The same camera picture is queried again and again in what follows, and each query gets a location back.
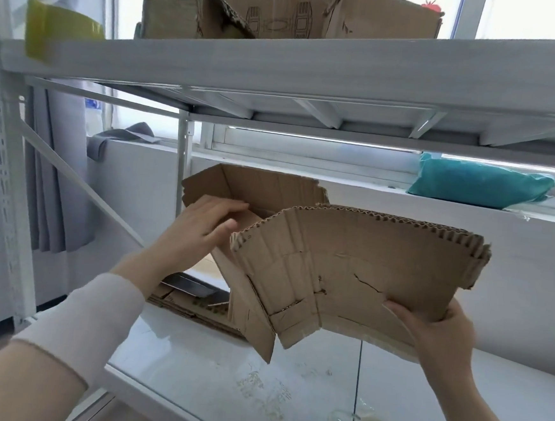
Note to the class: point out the person's right hand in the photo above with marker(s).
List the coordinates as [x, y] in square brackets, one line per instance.
[444, 346]

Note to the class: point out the person's left hand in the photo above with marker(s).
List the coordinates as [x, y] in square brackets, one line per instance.
[194, 235]

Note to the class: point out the glossy taped cardboard box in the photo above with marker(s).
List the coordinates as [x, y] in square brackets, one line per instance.
[190, 285]

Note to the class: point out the green printed cardboard box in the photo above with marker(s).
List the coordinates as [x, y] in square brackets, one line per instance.
[188, 309]

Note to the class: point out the plain brown cardboard box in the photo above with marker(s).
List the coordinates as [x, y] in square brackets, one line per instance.
[374, 263]

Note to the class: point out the dented brown cardboard box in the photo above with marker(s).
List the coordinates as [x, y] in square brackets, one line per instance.
[178, 13]

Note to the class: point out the line-drawing printed cardboard box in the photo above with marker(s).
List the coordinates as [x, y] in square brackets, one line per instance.
[369, 18]

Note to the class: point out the person's left forearm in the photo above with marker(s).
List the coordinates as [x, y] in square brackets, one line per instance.
[19, 379]

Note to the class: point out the grey cloth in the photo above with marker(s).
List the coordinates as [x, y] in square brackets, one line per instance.
[120, 135]

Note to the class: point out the white wrist sleeve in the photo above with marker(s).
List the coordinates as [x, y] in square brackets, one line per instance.
[86, 322]

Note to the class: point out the grey curtain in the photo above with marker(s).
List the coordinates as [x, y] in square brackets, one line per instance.
[55, 176]

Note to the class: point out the teal plastic bag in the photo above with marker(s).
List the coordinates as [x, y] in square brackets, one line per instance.
[476, 183]

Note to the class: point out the white metal shelf rack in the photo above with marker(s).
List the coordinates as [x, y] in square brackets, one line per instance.
[317, 72]

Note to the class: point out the yellow tape roll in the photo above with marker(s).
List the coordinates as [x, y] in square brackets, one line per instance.
[57, 27]

